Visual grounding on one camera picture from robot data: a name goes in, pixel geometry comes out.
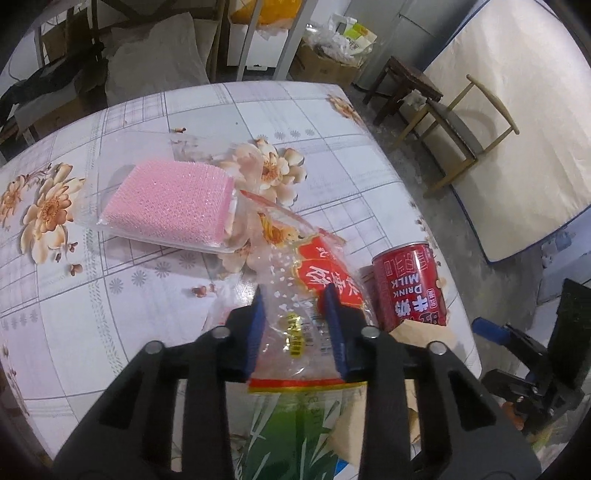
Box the pink sponge in clear pack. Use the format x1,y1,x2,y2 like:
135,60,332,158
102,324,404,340
81,159,242,256

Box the green label plastic bottle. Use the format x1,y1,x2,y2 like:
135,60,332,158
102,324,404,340
240,388,345,480

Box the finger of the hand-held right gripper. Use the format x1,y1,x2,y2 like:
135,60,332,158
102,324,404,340
482,369,539,408
471,316,553,371

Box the white plastic bag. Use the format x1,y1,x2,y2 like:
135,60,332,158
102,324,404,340
307,14,378,63

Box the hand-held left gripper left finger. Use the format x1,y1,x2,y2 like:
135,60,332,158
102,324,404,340
52,286,267,480

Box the clear snack bag red label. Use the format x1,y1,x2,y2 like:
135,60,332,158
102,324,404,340
203,189,370,394

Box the white foam box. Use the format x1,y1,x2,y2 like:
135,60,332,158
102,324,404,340
228,21,296,72

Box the black clothing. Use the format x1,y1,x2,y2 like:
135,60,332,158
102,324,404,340
0,60,109,121

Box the brown paper bag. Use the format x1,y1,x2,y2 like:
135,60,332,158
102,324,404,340
332,318,462,462

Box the grey refrigerator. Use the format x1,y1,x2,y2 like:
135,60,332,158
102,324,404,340
358,0,465,90

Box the red drink can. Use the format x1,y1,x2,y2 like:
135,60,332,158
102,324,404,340
372,242,448,333

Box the yellow plastic bag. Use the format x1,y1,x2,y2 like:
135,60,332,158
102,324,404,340
230,0,303,26

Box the dark wooden stool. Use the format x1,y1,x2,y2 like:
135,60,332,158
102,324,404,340
362,55,444,126

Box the white mattress blue edge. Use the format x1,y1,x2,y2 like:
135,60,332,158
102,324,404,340
424,0,591,265

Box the blue white toothpaste box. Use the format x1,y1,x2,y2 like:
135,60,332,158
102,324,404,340
332,455,366,480

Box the cardboard box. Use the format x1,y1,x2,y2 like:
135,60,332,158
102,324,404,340
290,41,365,90

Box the wooden chair grey seat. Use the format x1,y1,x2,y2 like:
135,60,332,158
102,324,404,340
396,74,519,199

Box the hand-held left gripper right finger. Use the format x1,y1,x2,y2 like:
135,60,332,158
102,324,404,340
322,284,542,480

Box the grey cushion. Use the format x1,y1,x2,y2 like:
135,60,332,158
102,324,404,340
105,11,218,107

